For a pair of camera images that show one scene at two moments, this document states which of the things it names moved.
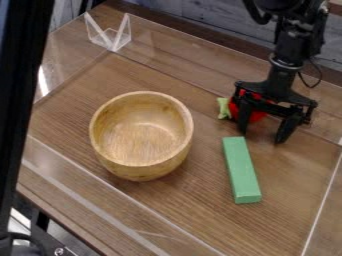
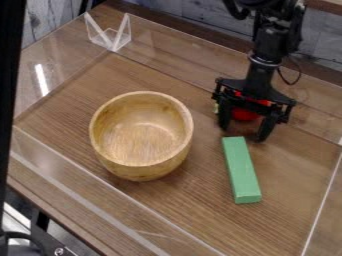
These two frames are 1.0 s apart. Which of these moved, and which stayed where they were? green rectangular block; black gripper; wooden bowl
Moved: black gripper
Stayed: wooden bowl; green rectangular block
